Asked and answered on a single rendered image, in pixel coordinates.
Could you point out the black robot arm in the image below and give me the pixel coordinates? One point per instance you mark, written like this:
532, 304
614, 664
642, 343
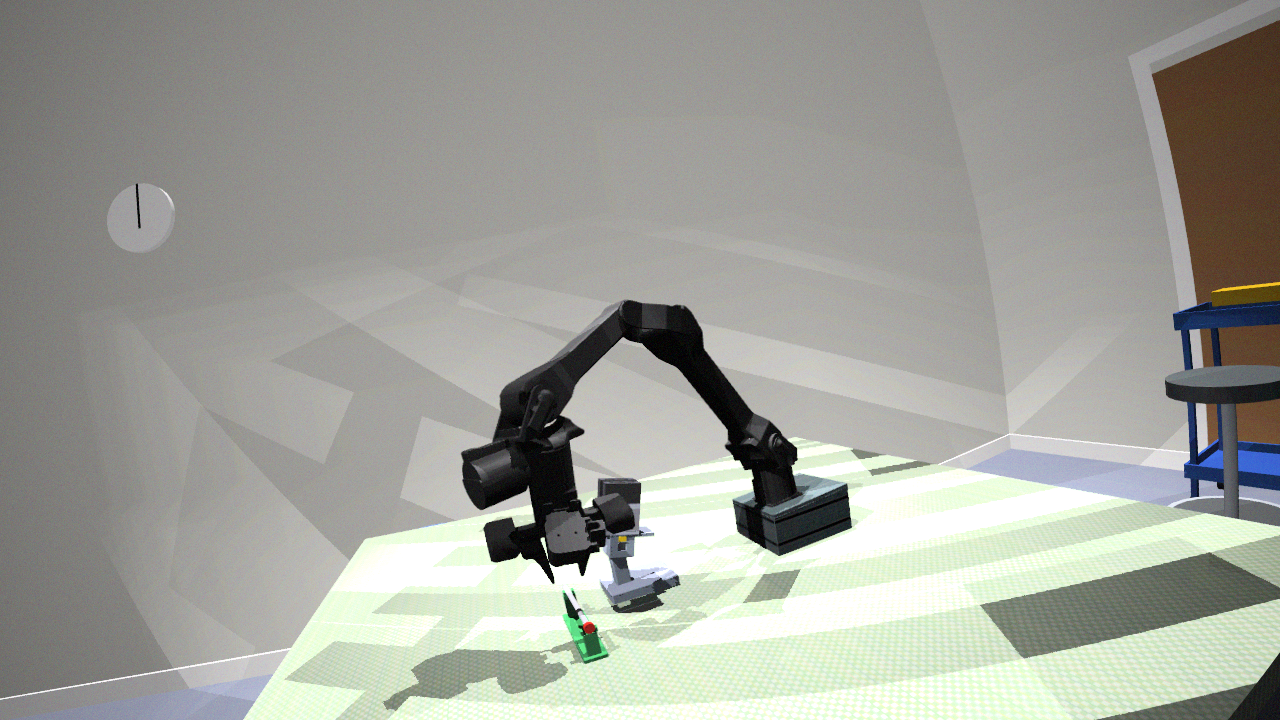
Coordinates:
541, 456

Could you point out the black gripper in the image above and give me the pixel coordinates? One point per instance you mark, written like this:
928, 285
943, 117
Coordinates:
505, 542

